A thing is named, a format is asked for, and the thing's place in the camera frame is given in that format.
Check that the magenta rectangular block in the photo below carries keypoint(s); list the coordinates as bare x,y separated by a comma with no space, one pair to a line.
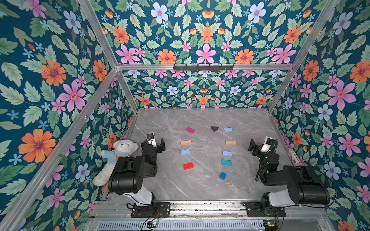
190,130

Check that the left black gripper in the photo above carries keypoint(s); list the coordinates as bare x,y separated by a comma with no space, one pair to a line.
156,145

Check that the white teddy bear blue shirt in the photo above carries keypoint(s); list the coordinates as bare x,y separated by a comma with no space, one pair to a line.
122,148

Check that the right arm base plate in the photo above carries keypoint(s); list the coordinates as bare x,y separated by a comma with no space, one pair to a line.
258,209

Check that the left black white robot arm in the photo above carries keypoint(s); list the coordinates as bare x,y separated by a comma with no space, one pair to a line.
129,172

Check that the blue square block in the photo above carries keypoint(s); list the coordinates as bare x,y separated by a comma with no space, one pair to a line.
223,176

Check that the teal rectangular block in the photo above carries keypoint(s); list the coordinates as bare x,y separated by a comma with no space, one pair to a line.
226,162

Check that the wooden block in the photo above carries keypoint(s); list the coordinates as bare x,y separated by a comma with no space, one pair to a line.
231,143
188,142

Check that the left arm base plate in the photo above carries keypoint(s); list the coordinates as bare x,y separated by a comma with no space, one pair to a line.
157,210

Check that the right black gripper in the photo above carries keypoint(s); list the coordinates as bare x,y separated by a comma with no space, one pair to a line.
257,147

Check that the purple triangle block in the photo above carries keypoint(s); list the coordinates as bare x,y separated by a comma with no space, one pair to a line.
214,128

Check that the light blue block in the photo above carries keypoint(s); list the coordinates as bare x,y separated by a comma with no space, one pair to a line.
185,152
227,130
227,153

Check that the black hook rail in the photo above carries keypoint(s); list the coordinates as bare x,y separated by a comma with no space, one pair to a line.
203,67

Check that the red rectangular block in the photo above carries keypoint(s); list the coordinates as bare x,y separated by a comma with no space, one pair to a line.
188,166

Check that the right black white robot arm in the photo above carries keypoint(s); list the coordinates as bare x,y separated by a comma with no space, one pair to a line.
304,187

